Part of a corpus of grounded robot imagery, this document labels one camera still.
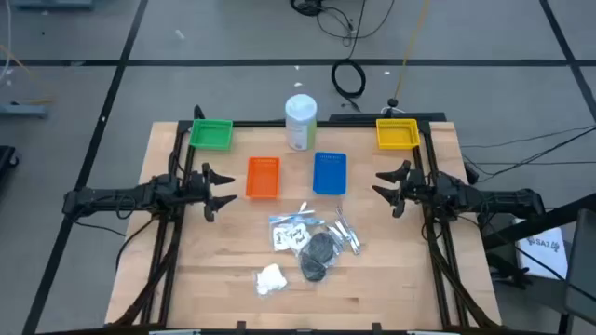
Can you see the blue plastic basket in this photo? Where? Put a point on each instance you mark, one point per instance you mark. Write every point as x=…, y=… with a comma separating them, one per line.
x=329, y=174

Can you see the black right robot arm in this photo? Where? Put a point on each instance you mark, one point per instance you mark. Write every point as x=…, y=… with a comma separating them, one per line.
x=503, y=202

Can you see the yellow plastic basket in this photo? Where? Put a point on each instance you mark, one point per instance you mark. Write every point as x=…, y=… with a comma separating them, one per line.
x=397, y=135

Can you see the black caster base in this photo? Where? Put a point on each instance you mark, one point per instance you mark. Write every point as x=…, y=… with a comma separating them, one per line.
x=7, y=160

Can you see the white printed cardboard box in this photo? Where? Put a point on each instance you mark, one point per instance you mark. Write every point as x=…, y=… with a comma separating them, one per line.
x=554, y=258

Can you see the blue toothbrush in packet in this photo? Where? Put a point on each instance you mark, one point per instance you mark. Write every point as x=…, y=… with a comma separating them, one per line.
x=312, y=221

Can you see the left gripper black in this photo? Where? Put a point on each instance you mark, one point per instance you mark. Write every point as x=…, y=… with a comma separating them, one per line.
x=198, y=188

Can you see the white wipes canister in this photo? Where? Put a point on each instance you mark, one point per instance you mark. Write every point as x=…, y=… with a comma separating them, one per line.
x=301, y=121

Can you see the white cotton pads packet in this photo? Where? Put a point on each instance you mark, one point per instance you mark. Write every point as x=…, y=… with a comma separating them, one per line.
x=270, y=279

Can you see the black aluminium table frame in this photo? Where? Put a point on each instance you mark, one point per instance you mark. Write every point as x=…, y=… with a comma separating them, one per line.
x=349, y=124

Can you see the black stand beam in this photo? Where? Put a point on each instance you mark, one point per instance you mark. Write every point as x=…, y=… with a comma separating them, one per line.
x=559, y=218

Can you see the green plastic basket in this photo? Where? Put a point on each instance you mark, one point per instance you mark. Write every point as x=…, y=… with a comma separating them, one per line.
x=210, y=135

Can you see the orange plastic basket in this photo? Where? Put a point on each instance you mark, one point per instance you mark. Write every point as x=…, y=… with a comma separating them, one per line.
x=263, y=179

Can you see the silver nail clipper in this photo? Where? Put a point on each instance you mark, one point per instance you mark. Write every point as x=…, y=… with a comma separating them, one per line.
x=341, y=216
x=334, y=232

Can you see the grey floor plate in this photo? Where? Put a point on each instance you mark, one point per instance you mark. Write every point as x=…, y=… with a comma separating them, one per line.
x=51, y=4

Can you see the black round pad packet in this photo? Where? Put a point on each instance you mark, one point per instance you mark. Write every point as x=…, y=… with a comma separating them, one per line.
x=313, y=270
x=321, y=245

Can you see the dark grey chair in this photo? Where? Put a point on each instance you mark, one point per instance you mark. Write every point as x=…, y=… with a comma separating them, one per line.
x=584, y=260

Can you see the black table clamp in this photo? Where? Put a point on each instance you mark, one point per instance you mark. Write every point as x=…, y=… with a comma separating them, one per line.
x=376, y=328
x=240, y=328

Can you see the black stand foot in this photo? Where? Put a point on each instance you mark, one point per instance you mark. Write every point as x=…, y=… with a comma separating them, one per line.
x=505, y=270

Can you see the bag of metal screws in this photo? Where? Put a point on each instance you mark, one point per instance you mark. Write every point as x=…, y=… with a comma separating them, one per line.
x=352, y=239

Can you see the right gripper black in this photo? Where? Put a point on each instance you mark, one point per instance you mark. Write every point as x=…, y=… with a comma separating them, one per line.
x=414, y=186

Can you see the white vanity pack packet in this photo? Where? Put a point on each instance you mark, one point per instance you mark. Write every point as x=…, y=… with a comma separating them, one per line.
x=280, y=238
x=299, y=236

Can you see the small black tripod mount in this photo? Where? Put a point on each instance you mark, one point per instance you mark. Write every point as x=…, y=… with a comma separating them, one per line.
x=393, y=102

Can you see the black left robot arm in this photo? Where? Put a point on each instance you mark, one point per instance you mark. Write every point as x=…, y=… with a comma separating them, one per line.
x=102, y=197

